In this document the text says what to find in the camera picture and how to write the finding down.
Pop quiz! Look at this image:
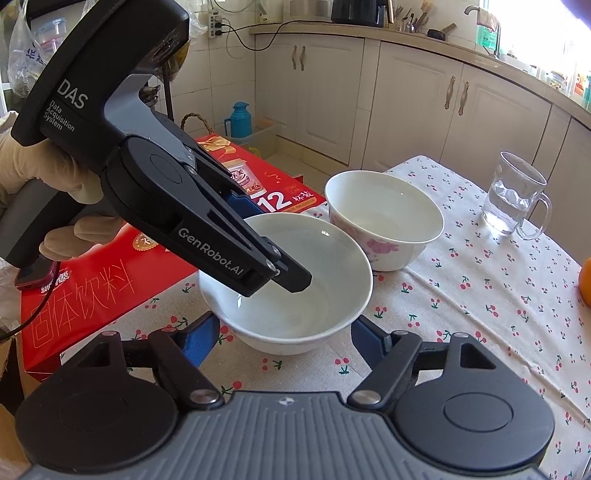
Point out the white pink-floral bowl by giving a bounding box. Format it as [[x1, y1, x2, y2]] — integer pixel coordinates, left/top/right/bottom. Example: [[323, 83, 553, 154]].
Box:
[[324, 170, 445, 272]]

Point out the small black pan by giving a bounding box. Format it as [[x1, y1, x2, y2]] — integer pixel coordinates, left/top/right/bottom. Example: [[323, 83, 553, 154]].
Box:
[[427, 23, 459, 41]]

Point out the wicker basket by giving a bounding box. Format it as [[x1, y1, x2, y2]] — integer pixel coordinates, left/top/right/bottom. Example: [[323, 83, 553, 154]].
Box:
[[180, 113, 209, 140]]

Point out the white kitchen cabinet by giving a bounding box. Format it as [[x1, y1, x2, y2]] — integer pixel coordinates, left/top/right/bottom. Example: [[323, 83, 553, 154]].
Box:
[[252, 21, 591, 268]]

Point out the black cable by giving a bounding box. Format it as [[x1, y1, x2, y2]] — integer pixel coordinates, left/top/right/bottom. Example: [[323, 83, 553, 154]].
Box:
[[0, 288, 51, 344]]

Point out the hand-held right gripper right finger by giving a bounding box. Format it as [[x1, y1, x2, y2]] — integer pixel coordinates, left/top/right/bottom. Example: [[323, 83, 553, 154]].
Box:
[[346, 316, 497, 409]]

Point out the cherry-print tablecloth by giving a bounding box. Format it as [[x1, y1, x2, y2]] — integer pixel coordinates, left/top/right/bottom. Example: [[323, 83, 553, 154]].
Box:
[[60, 154, 591, 467]]

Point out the black electric kettle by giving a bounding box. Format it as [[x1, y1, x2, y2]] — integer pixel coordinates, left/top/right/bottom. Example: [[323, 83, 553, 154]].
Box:
[[331, 0, 386, 25]]

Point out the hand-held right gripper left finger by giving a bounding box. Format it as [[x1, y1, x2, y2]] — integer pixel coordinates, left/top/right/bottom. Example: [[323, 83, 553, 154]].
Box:
[[60, 311, 222, 409]]

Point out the metal sink faucet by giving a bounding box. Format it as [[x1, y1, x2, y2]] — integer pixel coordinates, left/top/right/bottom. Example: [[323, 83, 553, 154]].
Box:
[[464, 6, 505, 58]]

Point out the clear printed plastic bag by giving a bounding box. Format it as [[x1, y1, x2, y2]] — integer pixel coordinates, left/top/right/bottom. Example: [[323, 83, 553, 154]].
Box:
[[7, 9, 63, 100]]

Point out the plain white bowl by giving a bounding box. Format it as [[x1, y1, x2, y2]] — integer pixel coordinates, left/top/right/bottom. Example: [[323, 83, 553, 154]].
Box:
[[198, 212, 374, 356]]

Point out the blue thermos jug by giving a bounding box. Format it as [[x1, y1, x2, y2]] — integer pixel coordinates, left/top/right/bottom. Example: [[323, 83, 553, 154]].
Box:
[[225, 102, 253, 139]]

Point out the green dish soap bottle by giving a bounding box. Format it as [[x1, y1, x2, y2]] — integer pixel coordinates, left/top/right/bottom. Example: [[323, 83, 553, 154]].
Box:
[[478, 22, 498, 52]]

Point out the clear plastic storage box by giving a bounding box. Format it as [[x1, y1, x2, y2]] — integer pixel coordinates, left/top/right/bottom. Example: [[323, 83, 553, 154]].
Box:
[[249, 117, 297, 161]]

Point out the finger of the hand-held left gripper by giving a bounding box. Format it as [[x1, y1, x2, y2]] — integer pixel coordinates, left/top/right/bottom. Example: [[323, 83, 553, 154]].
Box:
[[131, 191, 283, 297], [185, 143, 313, 294]]

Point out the orange with green leaf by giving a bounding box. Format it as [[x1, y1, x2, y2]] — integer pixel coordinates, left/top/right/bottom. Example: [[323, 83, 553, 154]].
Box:
[[577, 257, 591, 308]]

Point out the clear glass mug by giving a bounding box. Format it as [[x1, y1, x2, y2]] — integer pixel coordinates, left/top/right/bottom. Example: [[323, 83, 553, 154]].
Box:
[[482, 151, 553, 241]]

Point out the person's left hand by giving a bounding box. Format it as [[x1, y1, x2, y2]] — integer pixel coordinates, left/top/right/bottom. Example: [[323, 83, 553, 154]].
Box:
[[0, 111, 126, 259]]

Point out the bright kitchen window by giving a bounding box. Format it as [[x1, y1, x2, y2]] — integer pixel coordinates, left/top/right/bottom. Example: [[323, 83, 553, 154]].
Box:
[[480, 0, 591, 70]]

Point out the utensil holder with utensils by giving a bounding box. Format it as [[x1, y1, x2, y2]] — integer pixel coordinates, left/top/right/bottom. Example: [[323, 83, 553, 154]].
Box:
[[388, 0, 435, 34]]

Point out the black power cord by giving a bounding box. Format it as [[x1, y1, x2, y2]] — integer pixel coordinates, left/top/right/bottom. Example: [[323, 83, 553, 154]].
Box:
[[222, 18, 334, 52]]

